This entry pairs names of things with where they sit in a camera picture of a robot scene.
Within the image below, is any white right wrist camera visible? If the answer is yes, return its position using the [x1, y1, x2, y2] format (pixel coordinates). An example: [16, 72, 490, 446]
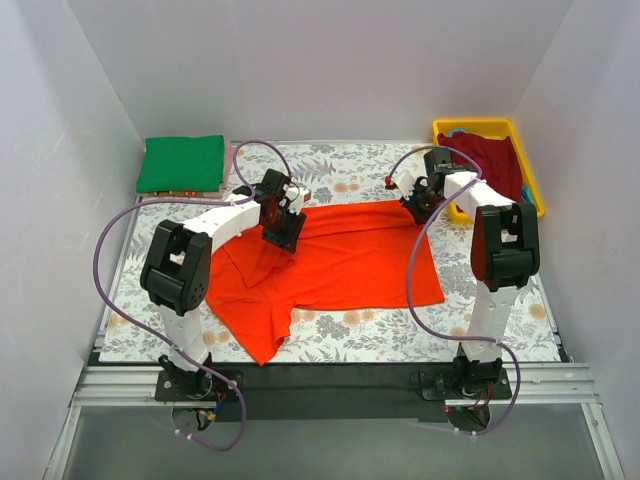
[384, 170, 416, 199]

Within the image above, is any folded pink t shirt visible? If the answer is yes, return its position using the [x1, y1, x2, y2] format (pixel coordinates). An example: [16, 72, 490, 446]
[144, 141, 235, 200]

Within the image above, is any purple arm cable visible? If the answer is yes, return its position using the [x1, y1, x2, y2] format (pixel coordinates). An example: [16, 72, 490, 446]
[387, 144, 521, 437]
[93, 139, 249, 451]

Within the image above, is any floral patterned table mat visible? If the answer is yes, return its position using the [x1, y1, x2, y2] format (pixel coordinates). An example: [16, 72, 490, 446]
[99, 142, 560, 363]

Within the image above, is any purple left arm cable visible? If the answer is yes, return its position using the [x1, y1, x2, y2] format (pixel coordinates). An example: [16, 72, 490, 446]
[93, 139, 249, 451]

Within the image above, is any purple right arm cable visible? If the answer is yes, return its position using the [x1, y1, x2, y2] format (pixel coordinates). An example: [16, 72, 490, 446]
[387, 144, 521, 437]

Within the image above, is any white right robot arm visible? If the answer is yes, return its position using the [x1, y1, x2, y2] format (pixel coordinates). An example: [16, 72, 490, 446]
[385, 145, 540, 400]

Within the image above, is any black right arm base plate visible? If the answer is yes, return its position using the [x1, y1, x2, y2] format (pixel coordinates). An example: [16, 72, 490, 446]
[409, 364, 513, 401]

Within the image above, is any folded green t shirt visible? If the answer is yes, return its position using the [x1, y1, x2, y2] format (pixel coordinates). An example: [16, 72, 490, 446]
[136, 135, 226, 194]

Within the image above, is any aluminium frame rail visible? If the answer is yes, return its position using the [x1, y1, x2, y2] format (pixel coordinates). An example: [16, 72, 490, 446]
[46, 363, 623, 479]

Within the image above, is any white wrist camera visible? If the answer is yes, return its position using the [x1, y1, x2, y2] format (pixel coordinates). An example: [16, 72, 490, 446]
[384, 170, 416, 199]
[281, 182, 311, 214]

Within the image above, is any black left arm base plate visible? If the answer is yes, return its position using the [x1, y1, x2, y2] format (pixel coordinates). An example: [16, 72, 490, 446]
[154, 369, 237, 402]

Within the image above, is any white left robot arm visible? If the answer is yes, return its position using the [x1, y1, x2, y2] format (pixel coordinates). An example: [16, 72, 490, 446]
[140, 169, 311, 400]

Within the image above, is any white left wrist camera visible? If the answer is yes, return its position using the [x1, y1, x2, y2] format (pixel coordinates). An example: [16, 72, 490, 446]
[281, 182, 311, 214]

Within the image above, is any yellow plastic bin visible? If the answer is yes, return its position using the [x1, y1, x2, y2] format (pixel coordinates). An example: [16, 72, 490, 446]
[432, 117, 545, 217]

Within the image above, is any dark red t shirt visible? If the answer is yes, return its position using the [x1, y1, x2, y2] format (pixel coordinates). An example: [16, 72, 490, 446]
[437, 132, 525, 204]

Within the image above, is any orange t shirt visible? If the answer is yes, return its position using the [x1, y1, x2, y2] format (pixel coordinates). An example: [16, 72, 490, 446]
[205, 201, 445, 365]

